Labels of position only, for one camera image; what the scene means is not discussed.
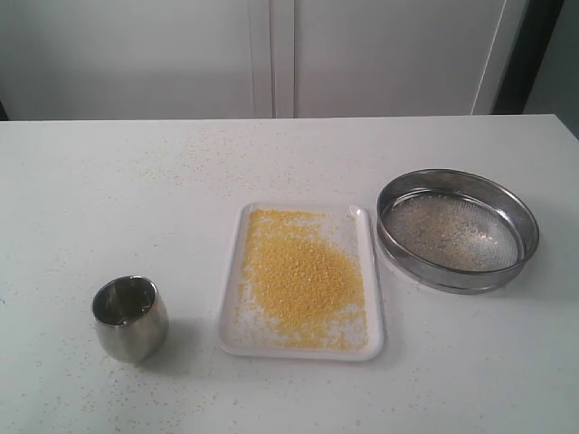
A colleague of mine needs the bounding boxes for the yellow millet grain pile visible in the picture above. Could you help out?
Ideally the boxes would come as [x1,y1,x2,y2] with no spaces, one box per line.
[233,210,368,351]

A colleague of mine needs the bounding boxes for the round stainless steel sieve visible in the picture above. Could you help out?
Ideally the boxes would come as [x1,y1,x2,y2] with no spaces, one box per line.
[376,169,539,295]

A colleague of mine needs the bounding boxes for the stainless steel cup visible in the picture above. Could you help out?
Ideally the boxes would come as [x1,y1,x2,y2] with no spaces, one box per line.
[91,276,169,363]

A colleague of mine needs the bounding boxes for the white square plastic tray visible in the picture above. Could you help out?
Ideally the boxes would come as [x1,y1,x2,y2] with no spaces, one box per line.
[217,203,385,362]

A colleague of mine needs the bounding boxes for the white cabinet doors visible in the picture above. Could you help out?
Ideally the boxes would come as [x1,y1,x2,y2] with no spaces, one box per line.
[1,1,527,120]

